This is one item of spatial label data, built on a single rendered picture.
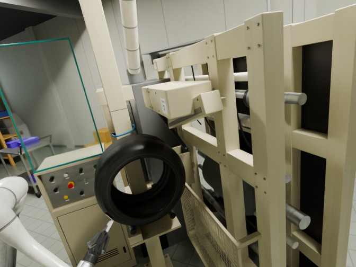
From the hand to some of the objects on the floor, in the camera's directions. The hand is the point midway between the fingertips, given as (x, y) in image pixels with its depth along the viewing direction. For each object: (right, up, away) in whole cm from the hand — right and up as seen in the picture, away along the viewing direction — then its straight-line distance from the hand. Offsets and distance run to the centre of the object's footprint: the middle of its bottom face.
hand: (108, 226), depth 124 cm
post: (+24, -81, +80) cm, 116 cm away
